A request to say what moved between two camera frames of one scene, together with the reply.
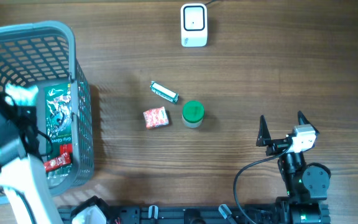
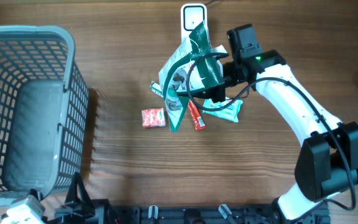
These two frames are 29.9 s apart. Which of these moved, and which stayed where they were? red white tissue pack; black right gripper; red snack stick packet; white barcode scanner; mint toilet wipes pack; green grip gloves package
Moved: mint toilet wipes pack; red snack stick packet; black right gripper; green grip gloves package
Stayed: white barcode scanner; red white tissue pack
